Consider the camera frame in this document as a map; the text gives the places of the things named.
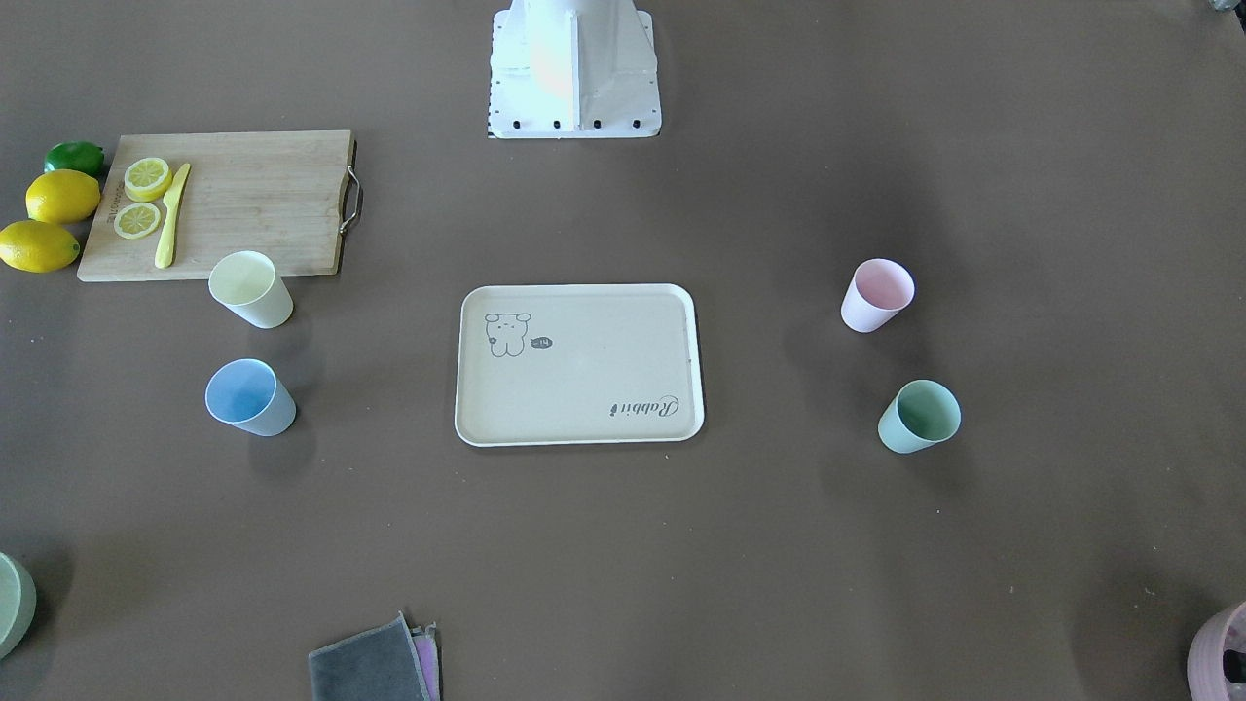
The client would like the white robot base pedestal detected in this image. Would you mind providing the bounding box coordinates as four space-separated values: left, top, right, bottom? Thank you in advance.
487 1 663 139

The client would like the pink bowl with ice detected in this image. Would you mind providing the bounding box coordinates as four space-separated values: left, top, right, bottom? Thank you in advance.
1187 601 1245 700

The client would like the lower whole lemon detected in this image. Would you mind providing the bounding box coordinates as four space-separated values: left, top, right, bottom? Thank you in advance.
1 219 81 274

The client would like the yellow plastic knife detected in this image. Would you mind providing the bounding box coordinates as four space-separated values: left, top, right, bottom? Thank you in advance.
153 163 192 268

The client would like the light blue plastic cup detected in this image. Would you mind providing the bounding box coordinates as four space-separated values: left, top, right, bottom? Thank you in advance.
204 359 297 436

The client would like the green bowl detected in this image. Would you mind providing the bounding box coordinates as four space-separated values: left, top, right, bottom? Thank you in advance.
0 553 37 657

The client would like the pale yellow plastic cup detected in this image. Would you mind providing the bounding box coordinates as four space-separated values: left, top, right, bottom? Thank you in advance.
208 252 294 329

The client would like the mint green plastic cup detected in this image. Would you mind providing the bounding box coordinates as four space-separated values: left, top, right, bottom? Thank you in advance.
877 379 962 454

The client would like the pink plastic cup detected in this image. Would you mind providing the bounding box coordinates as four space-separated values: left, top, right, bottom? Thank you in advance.
840 258 916 332

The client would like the purple folded cloth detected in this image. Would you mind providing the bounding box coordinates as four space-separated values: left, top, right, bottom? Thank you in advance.
411 623 442 701

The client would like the grey folded cloth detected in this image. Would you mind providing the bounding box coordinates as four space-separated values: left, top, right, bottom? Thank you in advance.
308 615 427 700

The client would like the wooden cutting board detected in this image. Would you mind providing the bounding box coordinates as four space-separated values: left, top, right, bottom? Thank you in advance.
77 129 358 281

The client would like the upper lemon half slice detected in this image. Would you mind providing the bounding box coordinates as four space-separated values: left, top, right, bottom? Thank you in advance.
122 157 173 203

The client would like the beige rabbit print tray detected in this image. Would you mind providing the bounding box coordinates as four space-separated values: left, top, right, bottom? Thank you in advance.
454 283 705 448

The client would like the green lime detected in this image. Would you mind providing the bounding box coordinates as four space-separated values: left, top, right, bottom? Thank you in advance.
44 139 106 177

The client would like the whole lemon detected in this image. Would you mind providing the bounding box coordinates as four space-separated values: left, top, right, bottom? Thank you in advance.
1 219 81 274
25 169 101 225

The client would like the lower lemon half slice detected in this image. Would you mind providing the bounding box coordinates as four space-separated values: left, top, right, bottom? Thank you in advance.
112 203 162 240

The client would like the lemon half slice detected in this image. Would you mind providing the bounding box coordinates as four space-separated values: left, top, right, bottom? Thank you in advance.
122 157 173 203
112 203 162 240

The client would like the upper whole lemon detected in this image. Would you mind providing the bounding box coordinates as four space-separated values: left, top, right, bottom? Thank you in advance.
25 169 101 225

